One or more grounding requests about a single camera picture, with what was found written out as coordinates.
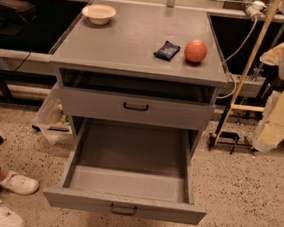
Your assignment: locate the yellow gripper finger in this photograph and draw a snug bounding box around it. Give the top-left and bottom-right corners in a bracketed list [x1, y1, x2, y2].
[252, 91, 284, 152]
[260, 43, 284, 66]

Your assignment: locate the black clamp stand base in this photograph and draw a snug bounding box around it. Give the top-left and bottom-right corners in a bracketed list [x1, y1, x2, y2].
[207, 131, 255, 154]

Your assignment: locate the black box on shelf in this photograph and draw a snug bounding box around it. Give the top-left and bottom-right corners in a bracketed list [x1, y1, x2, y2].
[0, 0, 36, 24]

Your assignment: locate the grey drawer cabinet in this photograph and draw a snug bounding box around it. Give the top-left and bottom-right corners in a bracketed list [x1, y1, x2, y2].
[41, 0, 235, 153]

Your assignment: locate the open grey middle drawer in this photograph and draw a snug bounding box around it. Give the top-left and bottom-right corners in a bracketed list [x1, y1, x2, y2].
[44, 120, 206, 225]

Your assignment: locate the red apple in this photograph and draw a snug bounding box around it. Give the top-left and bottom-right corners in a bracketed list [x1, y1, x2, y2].
[184, 39, 207, 63]

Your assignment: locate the dark blue snack packet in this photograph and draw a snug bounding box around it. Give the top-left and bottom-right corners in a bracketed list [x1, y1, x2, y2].
[154, 41, 181, 62]

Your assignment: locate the white sneaker upper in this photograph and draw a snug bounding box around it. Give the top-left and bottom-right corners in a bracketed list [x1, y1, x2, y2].
[0, 170, 40, 196]

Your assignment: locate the closed grey top drawer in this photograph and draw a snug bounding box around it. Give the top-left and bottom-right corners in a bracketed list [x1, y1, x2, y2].
[59, 87, 215, 130]

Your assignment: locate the white ceramic bowl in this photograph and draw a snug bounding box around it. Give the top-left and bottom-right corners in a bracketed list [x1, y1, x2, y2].
[81, 4, 117, 25]

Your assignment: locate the clear plastic bag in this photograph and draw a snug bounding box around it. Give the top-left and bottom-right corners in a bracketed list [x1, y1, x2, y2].
[32, 83, 74, 145]

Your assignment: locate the white power cable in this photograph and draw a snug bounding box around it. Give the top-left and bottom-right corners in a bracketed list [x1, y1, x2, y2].
[216, 0, 267, 103]

